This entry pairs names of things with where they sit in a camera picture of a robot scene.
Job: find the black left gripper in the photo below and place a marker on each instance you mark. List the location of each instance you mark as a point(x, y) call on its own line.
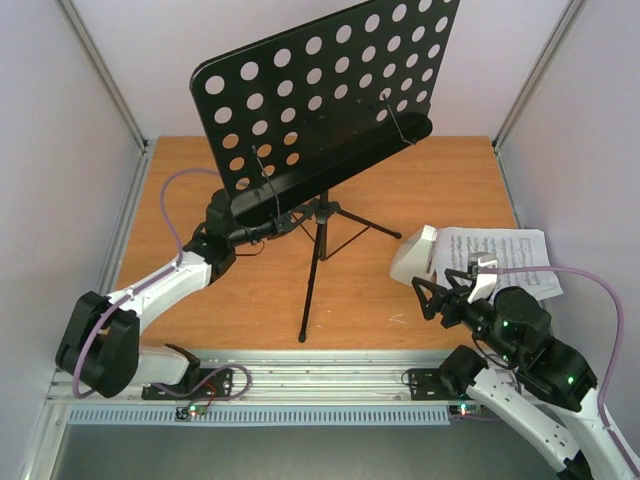
point(284, 222)

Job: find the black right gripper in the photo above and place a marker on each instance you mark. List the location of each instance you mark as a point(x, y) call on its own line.
point(448, 304)

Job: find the white metronome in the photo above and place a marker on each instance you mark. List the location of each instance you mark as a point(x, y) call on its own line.
point(414, 257)

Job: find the sheet music page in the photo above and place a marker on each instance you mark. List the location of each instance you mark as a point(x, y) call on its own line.
point(514, 248)

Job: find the black tripod music stand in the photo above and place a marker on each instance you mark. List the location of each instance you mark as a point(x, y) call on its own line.
point(293, 115)

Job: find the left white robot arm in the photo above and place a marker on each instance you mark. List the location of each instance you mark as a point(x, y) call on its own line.
point(101, 348)

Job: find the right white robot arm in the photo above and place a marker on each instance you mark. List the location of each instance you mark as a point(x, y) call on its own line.
point(560, 412)

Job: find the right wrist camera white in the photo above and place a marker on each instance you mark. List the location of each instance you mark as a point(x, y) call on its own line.
point(482, 266)

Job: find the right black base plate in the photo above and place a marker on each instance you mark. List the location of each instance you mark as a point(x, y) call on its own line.
point(430, 384)

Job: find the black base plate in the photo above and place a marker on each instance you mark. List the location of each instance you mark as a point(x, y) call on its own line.
point(430, 384)
point(201, 382)

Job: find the grey slotted cable duct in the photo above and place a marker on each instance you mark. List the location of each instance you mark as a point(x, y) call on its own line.
point(261, 416)

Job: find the aluminium front rail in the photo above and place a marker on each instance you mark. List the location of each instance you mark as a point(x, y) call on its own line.
point(279, 377)

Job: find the aluminium frame rail left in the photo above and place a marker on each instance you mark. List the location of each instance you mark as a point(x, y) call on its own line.
point(139, 146)

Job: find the aluminium frame rail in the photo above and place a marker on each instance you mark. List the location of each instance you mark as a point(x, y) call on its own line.
point(139, 146)
point(559, 32)

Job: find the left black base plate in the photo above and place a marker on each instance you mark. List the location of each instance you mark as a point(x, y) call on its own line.
point(201, 382)

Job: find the aluminium frame rail right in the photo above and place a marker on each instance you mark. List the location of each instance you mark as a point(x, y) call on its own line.
point(559, 32)

